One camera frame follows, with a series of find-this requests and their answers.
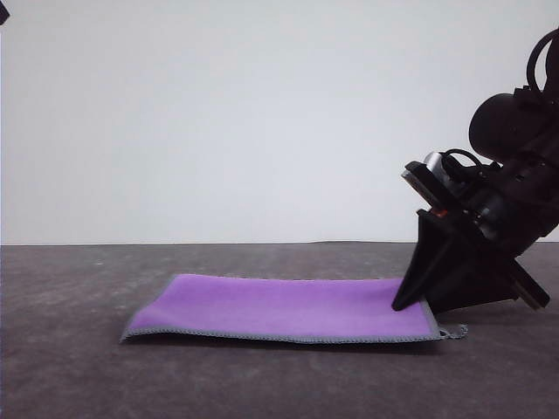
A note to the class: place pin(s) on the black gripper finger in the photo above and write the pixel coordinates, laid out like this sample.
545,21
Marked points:
425,257
476,279

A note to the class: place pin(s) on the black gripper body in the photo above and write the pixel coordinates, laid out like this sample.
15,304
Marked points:
3,15
519,205

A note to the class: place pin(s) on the purple towel with grey hem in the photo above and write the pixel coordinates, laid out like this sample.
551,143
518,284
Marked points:
284,305

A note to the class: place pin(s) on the grey table cloth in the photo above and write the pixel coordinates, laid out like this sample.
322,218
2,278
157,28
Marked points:
87,375

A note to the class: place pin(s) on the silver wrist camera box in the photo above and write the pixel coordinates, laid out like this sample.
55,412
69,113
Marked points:
445,174

